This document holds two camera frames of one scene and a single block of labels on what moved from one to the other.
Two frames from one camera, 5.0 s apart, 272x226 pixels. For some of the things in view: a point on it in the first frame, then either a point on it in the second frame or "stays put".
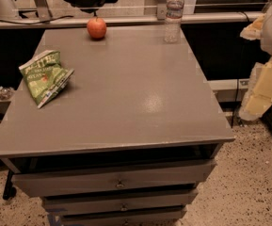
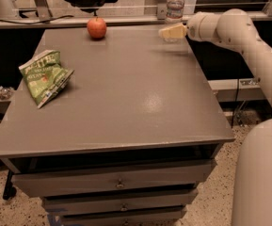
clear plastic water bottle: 175,7 stays put
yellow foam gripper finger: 254,30 → 179,31
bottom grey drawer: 167,218 stays put
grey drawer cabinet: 127,141 stays put
